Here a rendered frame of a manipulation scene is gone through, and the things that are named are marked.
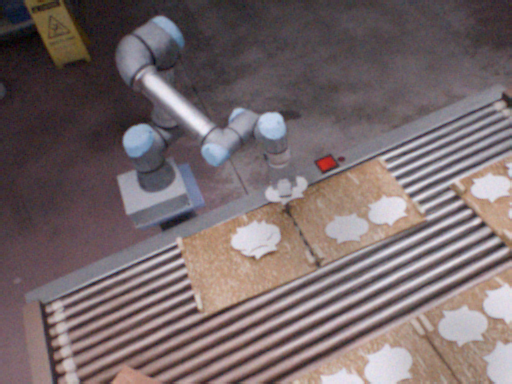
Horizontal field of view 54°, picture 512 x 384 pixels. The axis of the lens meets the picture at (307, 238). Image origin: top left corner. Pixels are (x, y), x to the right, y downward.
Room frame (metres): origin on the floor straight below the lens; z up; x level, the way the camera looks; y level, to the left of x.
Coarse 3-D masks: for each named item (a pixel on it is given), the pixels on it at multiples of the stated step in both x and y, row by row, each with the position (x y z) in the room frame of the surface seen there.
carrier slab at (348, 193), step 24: (360, 168) 1.38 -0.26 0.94; (312, 192) 1.30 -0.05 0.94; (336, 192) 1.28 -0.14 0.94; (360, 192) 1.25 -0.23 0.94; (384, 192) 1.23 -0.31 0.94; (312, 216) 1.19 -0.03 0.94; (360, 216) 1.14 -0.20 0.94; (408, 216) 1.10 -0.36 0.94; (312, 240) 1.08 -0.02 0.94; (336, 240) 1.06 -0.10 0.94; (360, 240) 1.04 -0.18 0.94
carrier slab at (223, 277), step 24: (240, 216) 1.26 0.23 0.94; (264, 216) 1.23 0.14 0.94; (288, 216) 1.21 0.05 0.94; (192, 240) 1.19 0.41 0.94; (216, 240) 1.17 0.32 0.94; (288, 240) 1.10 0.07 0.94; (192, 264) 1.08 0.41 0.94; (216, 264) 1.06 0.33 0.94; (240, 264) 1.04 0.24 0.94; (264, 264) 1.02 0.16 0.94; (288, 264) 1.00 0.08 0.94; (192, 288) 0.98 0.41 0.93; (216, 288) 0.96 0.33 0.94; (240, 288) 0.94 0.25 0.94; (264, 288) 0.92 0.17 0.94; (216, 312) 0.87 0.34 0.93
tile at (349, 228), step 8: (336, 216) 1.16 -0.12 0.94; (352, 216) 1.14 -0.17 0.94; (336, 224) 1.12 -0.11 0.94; (344, 224) 1.11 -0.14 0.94; (352, 224) 1.11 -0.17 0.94; (360, 224) 1.10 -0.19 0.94; (328, 232) 1.09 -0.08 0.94; (336, 232) 1.09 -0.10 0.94; (344, 232) 1.08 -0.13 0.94; (352, 232) 1.07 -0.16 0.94; (360, 232) 1.06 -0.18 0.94; (344, 240) 1.04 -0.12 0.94; (352, 240) 1.04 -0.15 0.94
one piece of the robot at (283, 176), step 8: (264, 160) 1.21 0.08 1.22; (288, 160) 1.19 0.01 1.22; (272, 168) 1.19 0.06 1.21; (280, 168) 1.18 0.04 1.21; (288, 168) 1.18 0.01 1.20; (272, 176) 1.19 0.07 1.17; (280, 176) 1.18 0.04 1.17; (288, 176) 1.18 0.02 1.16; (296, 176) 1.22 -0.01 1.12; (272, 184) 1.19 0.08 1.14; (280, 184) 1.17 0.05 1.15; (288, 184) 1.16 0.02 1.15; (296, 184) 1.18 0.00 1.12; (280, 192) 1.14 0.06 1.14; (288, 192) 1.14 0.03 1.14
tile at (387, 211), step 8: (384, 200) 1.19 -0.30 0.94; (392, 200) 1.18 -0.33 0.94; (400, 200) 1.17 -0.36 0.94; (376, 208) 1.16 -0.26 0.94; (384, 208) 1.15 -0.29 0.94; (392, 208) 1.14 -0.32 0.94; (400, 208) 1.13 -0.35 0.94; (368, 216) 1.13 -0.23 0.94; (376, 216) 1.12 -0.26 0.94; (384, 216) 1.11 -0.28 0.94; (392, 216) 1.11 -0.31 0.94; (400, 216) 1.10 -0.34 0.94; (376, 224) 1.09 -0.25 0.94; (392, 224) 1.07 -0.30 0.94
